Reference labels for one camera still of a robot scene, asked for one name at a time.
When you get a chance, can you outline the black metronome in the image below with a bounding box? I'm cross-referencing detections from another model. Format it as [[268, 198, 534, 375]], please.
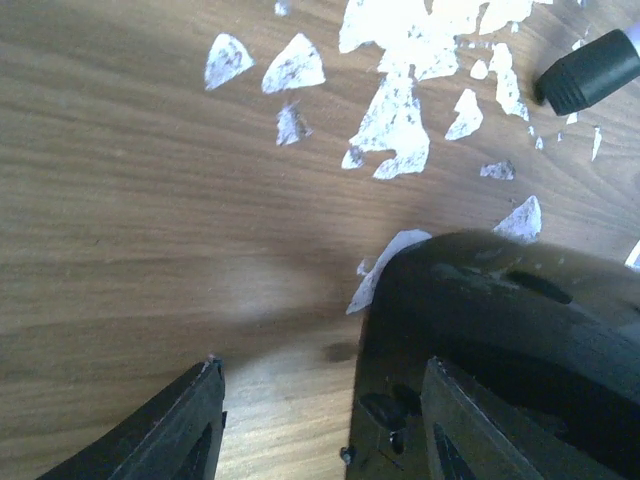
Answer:
[[340, 231, 639, 479]]

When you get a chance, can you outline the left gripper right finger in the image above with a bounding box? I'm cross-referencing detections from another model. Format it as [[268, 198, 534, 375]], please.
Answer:
[[421, 357, 619, 479]]

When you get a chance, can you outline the white music stand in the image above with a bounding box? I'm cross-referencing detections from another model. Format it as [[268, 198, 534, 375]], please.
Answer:
[[533, 24, 640, 116]]

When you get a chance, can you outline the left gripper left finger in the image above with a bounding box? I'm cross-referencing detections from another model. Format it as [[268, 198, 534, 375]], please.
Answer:
[[41, 356, 227, 479]]

